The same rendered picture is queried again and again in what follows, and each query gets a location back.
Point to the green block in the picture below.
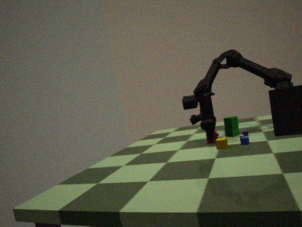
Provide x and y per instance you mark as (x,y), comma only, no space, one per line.
(232,132)
(231,122)

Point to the yellow block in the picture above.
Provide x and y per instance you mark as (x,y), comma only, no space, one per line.
(221,143)

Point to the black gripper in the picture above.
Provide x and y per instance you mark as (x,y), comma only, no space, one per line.
(208,124)

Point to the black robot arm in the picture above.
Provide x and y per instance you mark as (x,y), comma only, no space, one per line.
(273,77)

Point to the blue block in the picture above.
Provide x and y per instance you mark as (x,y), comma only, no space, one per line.
(244,140)

